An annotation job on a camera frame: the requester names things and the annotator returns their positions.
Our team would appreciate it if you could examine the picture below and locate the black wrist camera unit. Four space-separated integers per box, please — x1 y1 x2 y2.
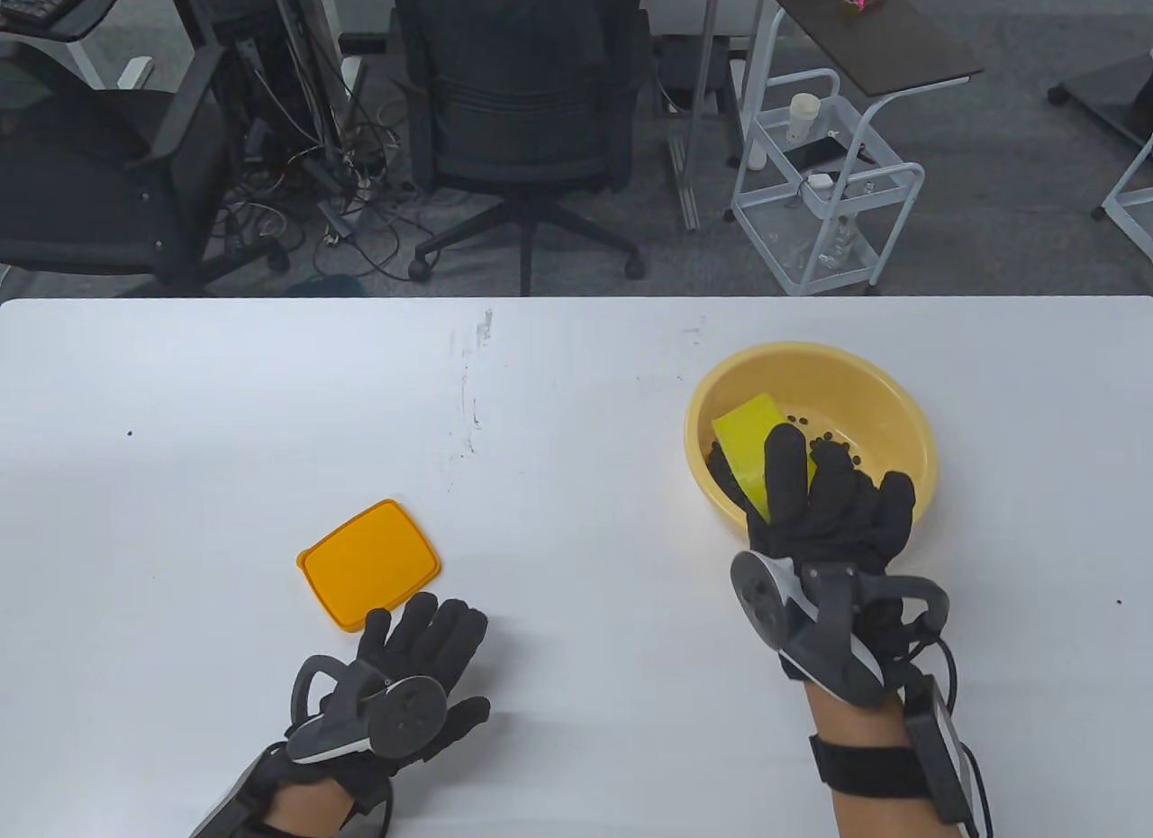
189 739 397 838
809 676 992 838

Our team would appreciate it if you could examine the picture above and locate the tangle of floor cables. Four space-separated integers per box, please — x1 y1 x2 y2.
216 27 433 280

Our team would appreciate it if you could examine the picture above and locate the grey desk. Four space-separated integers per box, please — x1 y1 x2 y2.
0 0 145 91

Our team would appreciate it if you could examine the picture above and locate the black right wrist camera unit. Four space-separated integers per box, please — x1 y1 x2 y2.
809 676 992 838

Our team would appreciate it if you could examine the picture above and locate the grey left hand controller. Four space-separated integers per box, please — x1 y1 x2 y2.
286 655 449 767

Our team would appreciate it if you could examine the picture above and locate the black armrest office chair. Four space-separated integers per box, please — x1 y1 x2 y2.
0 41 291 298

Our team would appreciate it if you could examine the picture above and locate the pile of dark coffee beans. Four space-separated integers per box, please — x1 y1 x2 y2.
782 413 861 469

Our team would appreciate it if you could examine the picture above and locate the black computer tower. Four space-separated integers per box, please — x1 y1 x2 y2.
194 27 316 154

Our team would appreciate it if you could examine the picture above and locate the black left wrist camera unit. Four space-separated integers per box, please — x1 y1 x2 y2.
189 739 397 838

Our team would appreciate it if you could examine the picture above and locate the aluminium profile stand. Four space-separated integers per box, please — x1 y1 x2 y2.
667 0 735 233

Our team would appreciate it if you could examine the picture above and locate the yellow plastic container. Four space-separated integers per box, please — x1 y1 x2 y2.
712 389 819 524

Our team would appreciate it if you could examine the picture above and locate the person's right hand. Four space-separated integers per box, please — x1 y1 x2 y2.
704 424 917 686

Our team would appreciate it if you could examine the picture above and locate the orange container lid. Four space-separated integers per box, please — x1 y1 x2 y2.
296 499 442 634

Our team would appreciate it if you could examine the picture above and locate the yellow plastic basin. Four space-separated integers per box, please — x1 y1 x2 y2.
684 342 940 546

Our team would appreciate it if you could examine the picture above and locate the person's left hand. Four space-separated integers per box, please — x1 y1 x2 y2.
286 592 492 794

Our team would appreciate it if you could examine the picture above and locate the black phone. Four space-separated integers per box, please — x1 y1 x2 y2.
782 135 875 170

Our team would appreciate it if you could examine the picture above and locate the person's right forearm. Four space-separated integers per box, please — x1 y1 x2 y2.
806 685 938 838

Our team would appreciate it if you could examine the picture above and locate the grey hand controller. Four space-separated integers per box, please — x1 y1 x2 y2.
286 655 449 767
730 550 951 708

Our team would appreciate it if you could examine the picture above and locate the grey right hand controller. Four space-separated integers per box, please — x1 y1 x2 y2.
730 550 951 708

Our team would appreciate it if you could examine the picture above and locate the black mesh office chair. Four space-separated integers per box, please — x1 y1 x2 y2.
389 0 654 296

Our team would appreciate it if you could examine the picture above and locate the white wire utility cart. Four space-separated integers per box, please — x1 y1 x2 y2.
728 68 926 296

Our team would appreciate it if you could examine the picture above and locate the black floor box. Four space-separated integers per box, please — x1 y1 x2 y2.
662 38 732 114

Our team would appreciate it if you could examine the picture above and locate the dark top side table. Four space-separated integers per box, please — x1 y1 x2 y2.
740 0 985 170
1048 52 1153 264

